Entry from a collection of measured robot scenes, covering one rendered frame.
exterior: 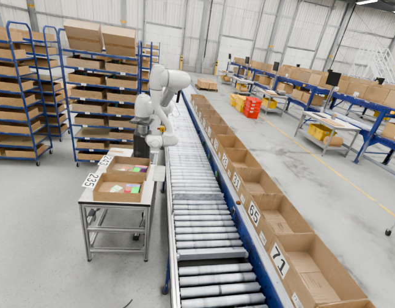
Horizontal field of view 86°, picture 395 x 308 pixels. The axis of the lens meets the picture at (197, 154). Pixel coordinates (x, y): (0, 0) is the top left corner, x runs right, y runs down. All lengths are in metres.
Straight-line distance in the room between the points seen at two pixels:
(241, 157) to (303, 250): 1.18
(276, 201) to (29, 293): 2.17
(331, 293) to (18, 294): 2.31
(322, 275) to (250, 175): 0.96
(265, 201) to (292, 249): 0.40
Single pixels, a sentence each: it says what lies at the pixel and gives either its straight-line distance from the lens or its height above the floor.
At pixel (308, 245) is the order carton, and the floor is 0.94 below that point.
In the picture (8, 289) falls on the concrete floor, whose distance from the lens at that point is 2.60.
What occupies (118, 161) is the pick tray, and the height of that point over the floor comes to 0.78.
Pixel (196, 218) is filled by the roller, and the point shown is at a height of 0.74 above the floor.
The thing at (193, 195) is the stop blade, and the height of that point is 0.78.
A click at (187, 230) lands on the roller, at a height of 0.75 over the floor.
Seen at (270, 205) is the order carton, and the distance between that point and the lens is 1.86.
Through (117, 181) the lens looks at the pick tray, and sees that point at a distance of 2.15.
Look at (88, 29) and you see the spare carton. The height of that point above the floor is 1.99.
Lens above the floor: 1.99
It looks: 27 degrees down
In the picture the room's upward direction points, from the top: 9 degrees clockwise
